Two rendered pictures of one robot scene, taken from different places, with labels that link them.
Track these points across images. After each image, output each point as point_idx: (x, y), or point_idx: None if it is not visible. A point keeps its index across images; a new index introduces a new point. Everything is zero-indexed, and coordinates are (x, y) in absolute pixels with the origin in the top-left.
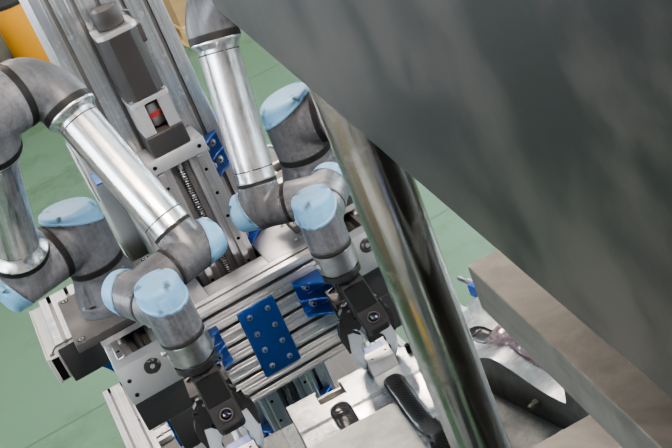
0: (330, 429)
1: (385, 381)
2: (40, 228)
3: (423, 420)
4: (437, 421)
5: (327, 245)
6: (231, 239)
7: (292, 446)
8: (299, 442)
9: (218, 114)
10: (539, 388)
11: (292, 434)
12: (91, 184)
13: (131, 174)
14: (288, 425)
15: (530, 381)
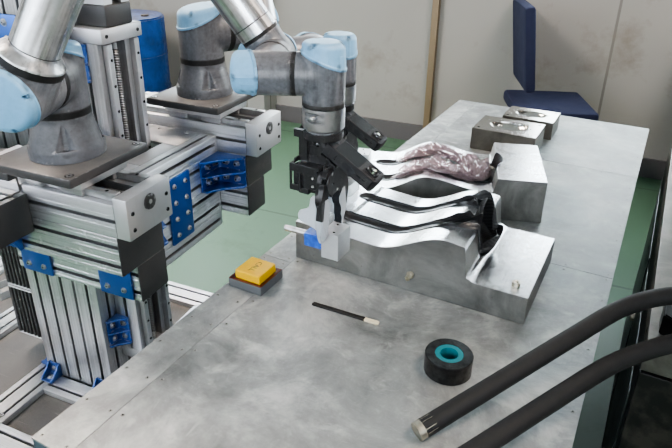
0: (353, 225)
1: (360, 197)
2: None
3: (415, 211)
4: (436, 205)
5: (351, 75)
6: (138, 126)
7: (289, 260)
8: (292, 257)
9: None
10: (468, 188)
11: (279, 254)
12: None
13: None
14: (268, 250)
15: (460, 185)
